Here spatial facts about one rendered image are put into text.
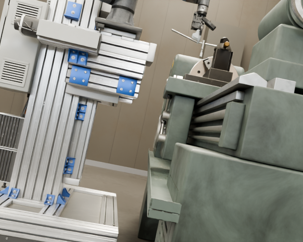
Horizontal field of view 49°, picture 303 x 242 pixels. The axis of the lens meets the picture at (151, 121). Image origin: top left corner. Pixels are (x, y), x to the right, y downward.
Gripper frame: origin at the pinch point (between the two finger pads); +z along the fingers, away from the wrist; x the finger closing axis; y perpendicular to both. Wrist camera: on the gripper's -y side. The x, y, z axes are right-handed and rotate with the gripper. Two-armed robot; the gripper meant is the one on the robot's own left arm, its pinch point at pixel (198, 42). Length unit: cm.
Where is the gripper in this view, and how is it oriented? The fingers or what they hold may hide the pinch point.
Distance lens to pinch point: 239.5
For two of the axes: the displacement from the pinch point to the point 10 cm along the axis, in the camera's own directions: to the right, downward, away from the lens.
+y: -9.8, -2.1, 0.0
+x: 0.1, -0.3, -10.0
